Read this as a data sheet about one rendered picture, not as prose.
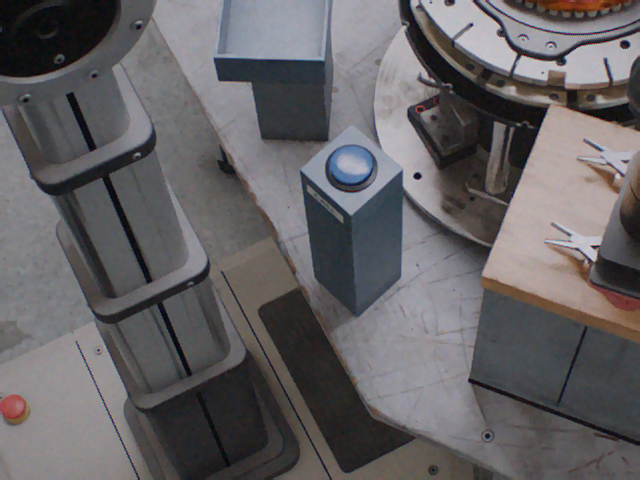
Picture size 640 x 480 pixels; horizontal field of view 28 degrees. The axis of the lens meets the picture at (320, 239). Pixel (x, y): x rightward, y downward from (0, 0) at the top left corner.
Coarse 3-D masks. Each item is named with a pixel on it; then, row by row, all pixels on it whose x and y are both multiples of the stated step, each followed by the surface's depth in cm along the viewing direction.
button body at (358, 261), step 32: (352, 128) 123; (320, 160) 122; (384, 160) 121; (320, 192) 121; (384, 192) 121; (320, 224) 128; (352, 224) 121; (384, 224) 127; (320, 256) 136; (352, 256) 127; (384, 256) 134; (352, 288) 135; (384, 288) 142
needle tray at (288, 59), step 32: (224, 0) 127; (256, 0) 131; (288, 0) 131; (320, 0) 131; (224, 32) 128; (256, 32) 129; (288, 32) 129; (320, 32) 129; (224, 64) 124; (256, 64) 124; (288, 64) 124; (320, 64) 123; (256, 96) 144; (288, 96) 143; (320, 96) 143; (288, 128) 149; (320, 128) 149
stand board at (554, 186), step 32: (544, 128) 118; (576, 128) 118; (608, 128) 118; (544, 160) 117; (576, 160) 117; (544, 192) 115; (576, 192) 115; (608, 192) 115; (512, 224) 114; (544, 224) 114; (576, 224) 114; (512, 256) 113; (544, 256) 113; (576, 256) 112; (512, 288) 112; (544, 288) 111; (576, 288) 111; (576, 320) 112; (608, 320) 110
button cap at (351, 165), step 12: (336, 156) 120; (348, 156) 120; (360, 156) 120; (336, 168) 120; (348, 168) 120; (360, 168) 120; (372, 168) 120; (336, 180) 120; (348, 180) 119; (360, 180) 119
